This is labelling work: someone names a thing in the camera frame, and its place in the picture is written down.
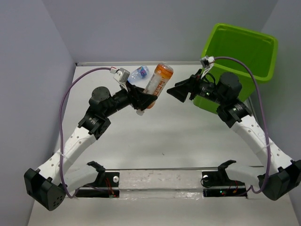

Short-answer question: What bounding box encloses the green plastic bin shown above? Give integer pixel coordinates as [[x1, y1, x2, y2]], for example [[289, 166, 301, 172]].
[[201, 23, 278, 101]]

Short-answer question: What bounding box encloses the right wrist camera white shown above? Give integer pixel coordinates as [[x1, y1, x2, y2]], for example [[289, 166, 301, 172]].
[[200, 56, 215, 78]]

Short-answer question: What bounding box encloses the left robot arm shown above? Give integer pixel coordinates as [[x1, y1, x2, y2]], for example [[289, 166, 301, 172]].
[[24, 82, 158, 211]]

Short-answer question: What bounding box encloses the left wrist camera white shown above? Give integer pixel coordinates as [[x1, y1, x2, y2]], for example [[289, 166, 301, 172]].
[[110, 67, 130, 91]]

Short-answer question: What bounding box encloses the small blue cap bottle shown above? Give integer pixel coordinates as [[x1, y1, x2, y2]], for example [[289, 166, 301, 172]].
[[128, 65, 150, 83]]

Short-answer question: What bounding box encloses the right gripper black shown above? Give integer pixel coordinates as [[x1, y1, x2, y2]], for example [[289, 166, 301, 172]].
[[167, 68, 226, 105]]

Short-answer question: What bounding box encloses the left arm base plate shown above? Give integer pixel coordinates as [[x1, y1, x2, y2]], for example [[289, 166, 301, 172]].
[[76, 171, 120, 198]]

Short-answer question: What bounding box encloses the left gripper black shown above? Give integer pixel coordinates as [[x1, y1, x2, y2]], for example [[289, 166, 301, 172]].
[[103, 81, 158, 118]]

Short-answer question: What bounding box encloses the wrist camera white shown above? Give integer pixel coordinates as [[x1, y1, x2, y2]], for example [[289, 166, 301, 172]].
[[200, 56, 215, 78], [110, 67, 130, 91]]

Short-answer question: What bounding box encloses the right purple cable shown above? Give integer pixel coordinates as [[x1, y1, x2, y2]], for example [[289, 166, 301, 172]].
[[213, 56, 271, 194]]

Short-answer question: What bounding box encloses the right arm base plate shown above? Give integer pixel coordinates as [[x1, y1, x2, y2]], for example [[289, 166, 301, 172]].
[[200, 171, 247, 198]]

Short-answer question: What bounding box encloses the orange labelled tall bottle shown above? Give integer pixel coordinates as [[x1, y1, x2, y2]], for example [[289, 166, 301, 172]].
[[136, 63, 174, 116]]

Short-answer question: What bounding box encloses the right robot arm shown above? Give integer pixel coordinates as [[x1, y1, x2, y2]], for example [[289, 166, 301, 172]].
[[167, 73, 301, 201]]

